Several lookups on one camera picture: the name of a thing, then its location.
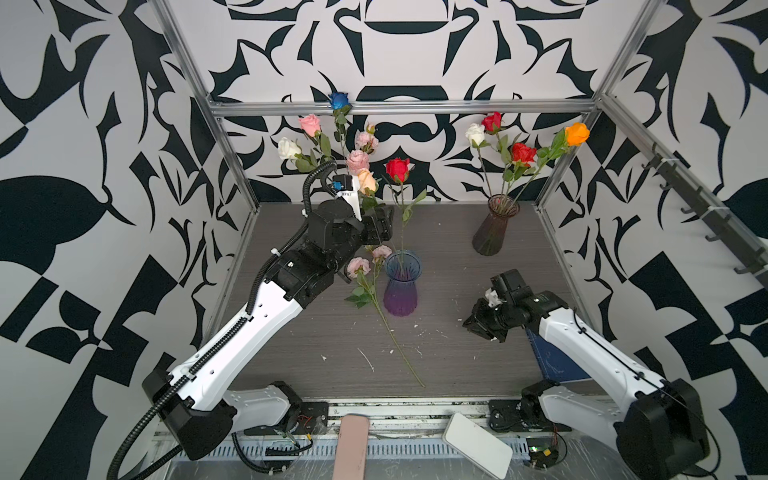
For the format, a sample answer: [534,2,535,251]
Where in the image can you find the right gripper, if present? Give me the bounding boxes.
[460,296,516,341]

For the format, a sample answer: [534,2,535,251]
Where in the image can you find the maroon glass vase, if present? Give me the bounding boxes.
[472,194,520,256]

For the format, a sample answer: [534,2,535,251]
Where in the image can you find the large pink peony flower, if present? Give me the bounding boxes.
[346,150,370,175]

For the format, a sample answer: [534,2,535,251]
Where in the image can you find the blue purple glass vase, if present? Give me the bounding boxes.
[384,250,422,317]

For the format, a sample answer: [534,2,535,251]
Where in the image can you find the pink rose flower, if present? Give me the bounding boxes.
[299,114,334,163]

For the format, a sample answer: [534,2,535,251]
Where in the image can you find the blue rose flower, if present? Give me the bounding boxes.
[329,92,352,158]

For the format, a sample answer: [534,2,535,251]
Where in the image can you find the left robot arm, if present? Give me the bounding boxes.
[106,162,393,479]

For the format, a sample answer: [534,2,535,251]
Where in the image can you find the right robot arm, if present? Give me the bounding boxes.
[462,269,720,479]

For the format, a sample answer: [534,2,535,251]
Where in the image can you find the blue book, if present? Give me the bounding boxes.
[526,330,591,383]

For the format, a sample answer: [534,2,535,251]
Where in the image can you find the small pink flower sprig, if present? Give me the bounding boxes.
[354,124,379,154]

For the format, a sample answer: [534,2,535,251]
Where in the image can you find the white phone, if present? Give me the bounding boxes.
[442,413,513,479]

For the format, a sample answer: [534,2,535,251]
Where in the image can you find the circuit board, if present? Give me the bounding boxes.
[524,434,568,470]

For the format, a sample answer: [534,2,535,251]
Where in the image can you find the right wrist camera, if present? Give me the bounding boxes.
[484,288,504,309]

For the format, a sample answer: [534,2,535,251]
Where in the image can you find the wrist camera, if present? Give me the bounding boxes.
[332,174,362,220]
[484,288,504,309]

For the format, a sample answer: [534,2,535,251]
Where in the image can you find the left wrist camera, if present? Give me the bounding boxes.
[332,174,362,220]

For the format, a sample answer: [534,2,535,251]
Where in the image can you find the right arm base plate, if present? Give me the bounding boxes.
[488,397,571,433]

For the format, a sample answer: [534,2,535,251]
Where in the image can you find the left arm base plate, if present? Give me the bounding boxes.
[289,401,330,436]

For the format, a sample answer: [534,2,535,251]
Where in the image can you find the wall hook rail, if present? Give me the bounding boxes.
[641,142,768,283]

